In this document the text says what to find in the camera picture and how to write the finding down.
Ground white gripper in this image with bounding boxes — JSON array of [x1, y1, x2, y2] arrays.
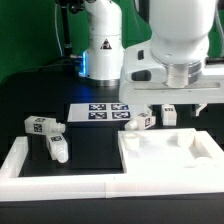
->
[[119, 64, 224, 117]]

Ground white square tabletop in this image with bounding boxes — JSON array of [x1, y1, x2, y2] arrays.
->
[[118, 128, 224, 174]]

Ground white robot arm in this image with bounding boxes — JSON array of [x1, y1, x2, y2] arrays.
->
[[79, 0, 224, 105]]

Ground white sheet with tags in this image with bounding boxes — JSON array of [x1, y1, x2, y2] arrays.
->
[[67, 102, 148, 123]]

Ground white U-shaped obstacle fence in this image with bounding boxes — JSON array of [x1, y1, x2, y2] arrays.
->
[[0, 137, 224, 202]]

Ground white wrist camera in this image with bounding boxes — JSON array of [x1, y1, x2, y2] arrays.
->
[[121, 41, 166, 83]]

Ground black cables on table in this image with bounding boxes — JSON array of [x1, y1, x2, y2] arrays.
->
[[9, 54, 84, 76]]

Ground black camera stand pole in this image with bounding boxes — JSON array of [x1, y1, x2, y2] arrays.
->
[[55, 0, 84, 57]]

